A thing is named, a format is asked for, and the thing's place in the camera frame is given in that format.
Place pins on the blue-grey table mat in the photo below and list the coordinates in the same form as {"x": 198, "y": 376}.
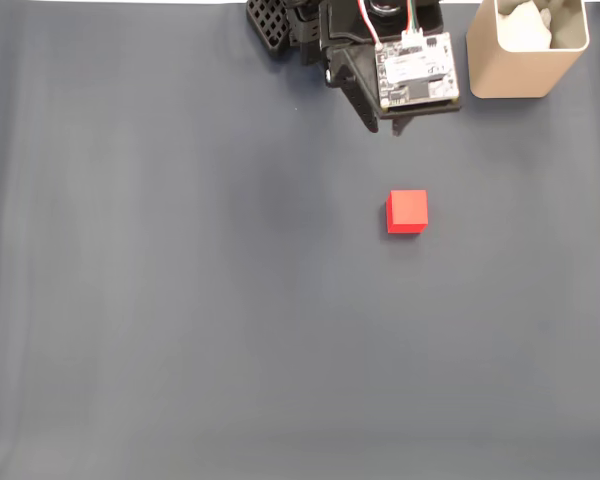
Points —
{"x": 180, "y": 300}

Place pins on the red cube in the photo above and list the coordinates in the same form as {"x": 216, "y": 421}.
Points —
{"x": 407, "y": 210}

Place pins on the white crumpled paper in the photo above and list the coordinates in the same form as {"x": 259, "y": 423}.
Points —
{"x": 522, "y": 27}

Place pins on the camera circuit board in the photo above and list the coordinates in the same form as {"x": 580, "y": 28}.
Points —
{"x": 420, "y": 70}

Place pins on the beige open box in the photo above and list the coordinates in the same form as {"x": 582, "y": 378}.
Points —
{"x": 515, "y": 72}

